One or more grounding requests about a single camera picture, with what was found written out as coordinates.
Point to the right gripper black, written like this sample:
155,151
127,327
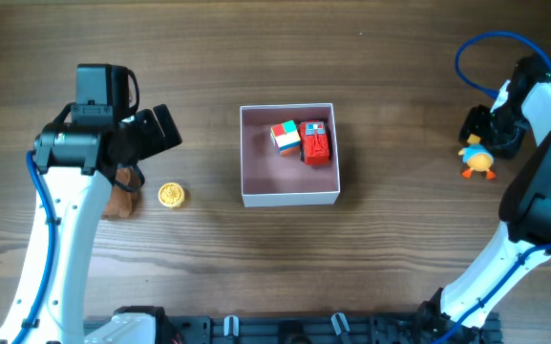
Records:
473,124

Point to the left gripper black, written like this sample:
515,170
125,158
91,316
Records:
155,139

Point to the yellow duck toy blue hat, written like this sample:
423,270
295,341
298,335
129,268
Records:
477,159

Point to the yellow round toy wheel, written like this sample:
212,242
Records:
171,195

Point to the brown plush toy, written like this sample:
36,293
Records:
121,202

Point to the colourful puzzle cube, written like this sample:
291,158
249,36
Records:
285,137

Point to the red toy truck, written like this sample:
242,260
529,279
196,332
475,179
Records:
315,143

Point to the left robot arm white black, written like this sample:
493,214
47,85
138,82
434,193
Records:
73,165

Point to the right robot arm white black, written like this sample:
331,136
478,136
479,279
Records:
522,241

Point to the white square box pink interior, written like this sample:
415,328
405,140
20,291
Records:
271,179

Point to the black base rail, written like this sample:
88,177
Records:
381,328

